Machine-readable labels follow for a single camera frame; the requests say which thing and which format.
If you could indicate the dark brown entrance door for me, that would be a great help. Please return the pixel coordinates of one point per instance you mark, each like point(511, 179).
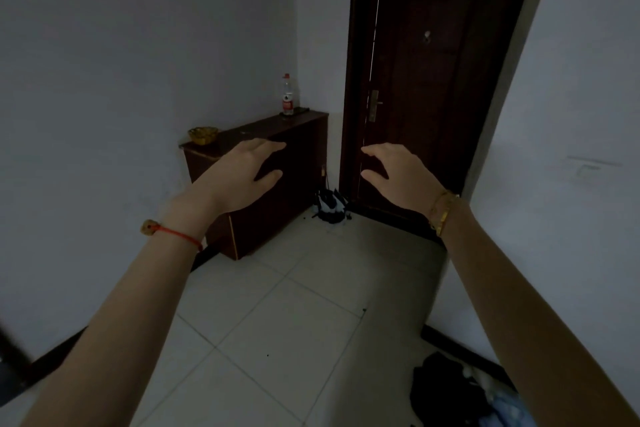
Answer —
point(430, 76)

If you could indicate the black and white bag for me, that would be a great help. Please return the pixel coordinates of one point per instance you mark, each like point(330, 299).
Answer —
point(331, 204)

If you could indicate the person's right thumb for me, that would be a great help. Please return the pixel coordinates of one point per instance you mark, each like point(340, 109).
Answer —
point(374, 178)

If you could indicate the person's right forearm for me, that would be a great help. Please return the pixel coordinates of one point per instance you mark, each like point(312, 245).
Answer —
point(530, 321)

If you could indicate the clear plastic water bottle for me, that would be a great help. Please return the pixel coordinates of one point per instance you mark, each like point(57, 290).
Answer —
point(287, 96)

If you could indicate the person's left forearm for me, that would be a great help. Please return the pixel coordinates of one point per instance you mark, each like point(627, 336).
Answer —
point(125, 311)

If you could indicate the person's left hand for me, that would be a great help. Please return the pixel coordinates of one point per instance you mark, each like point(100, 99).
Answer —
point(227, 176)

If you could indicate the dark wooden shoe cabinet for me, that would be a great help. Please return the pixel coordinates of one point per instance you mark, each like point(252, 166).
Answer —
point(270, 181)

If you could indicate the light blue cloth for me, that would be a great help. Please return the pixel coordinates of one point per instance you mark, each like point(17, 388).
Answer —
point(502, 404)

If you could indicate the yellow woven basket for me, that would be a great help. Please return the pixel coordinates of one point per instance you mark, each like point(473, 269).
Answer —
point(202, 135)

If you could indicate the black cloth bundle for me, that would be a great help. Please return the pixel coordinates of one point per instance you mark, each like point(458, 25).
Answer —
point(445, 394)

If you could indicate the person's left thumb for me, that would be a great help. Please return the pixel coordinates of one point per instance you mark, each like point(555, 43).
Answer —
point(267, 181)

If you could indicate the person's right hand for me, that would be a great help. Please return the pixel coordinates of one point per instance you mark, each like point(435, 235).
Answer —
point(405, 176)

